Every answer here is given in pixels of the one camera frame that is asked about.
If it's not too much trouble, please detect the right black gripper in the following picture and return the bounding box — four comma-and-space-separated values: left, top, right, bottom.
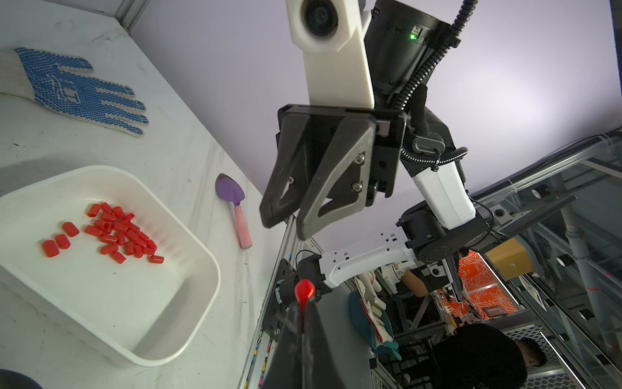
259, 104, 406, 240

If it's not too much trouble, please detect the blue dotted work glove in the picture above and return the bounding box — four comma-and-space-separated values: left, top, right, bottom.
1, 47, 149, 137

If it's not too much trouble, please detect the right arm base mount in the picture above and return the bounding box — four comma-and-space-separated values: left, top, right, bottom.
261, 252, 336, 341

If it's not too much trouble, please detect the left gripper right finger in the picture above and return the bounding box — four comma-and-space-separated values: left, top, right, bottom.
302, 300, 345, 389

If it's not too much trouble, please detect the pink purple handled tool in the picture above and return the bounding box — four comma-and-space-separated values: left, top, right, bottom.
215, 173, 253, 250

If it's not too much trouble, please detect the black round screw base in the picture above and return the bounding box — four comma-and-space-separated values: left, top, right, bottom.
0, 370, 42, 389

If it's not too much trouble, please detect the white plastic tray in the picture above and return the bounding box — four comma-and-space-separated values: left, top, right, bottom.
1, 165, 220, 367

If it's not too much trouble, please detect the person in black clothes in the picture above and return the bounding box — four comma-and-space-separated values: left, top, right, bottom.
432, 324, 547, 388

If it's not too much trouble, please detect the pile of red sleeves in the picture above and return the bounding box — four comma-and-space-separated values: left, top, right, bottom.
38, 202, 165, 265

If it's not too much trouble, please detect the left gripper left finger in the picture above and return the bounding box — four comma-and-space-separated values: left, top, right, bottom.
262, 301, 304, 389

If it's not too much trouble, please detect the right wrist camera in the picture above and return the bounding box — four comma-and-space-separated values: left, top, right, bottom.
286, 0, 375, 110

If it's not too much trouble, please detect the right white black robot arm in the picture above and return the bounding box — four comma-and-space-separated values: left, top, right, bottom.
260, 1, 488, 293

